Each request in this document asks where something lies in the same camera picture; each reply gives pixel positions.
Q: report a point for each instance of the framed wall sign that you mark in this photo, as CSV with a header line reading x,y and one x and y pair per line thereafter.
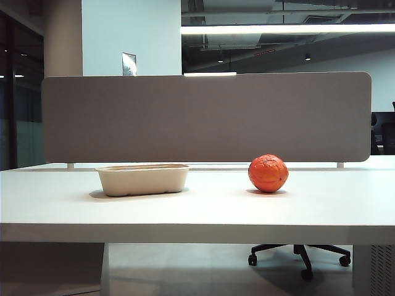
x,y
129,63

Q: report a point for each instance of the long ceiling light strip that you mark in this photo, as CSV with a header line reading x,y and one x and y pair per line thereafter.
x,y
287,29

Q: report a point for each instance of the black office chair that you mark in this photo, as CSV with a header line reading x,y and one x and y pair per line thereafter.
x,y
384,135

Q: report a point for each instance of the white light bar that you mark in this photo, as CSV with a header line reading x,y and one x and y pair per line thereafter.
x,y
210,74

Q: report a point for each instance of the black office chair base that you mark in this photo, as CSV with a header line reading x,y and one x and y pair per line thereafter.
x,y
301,251

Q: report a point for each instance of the grey fabric desk divider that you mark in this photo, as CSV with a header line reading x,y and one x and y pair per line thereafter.
x,y
206,117

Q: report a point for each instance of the red LED sign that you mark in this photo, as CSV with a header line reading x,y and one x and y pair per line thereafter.
x,y
265,52

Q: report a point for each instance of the wrinkled orange fruit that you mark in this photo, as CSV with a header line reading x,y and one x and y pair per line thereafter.
x,y
268,174

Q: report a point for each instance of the black ceiling spotlight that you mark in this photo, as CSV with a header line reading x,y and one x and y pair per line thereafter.
x,y
308,57

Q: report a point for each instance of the perforated white desk leg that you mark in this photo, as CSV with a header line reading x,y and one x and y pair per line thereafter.
x,y
375,271

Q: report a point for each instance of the white desk side panel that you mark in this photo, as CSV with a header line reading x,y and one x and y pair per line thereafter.
x,y
49,268

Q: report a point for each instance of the beige paper lunchbox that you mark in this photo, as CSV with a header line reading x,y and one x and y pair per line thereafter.
x,y
142,182

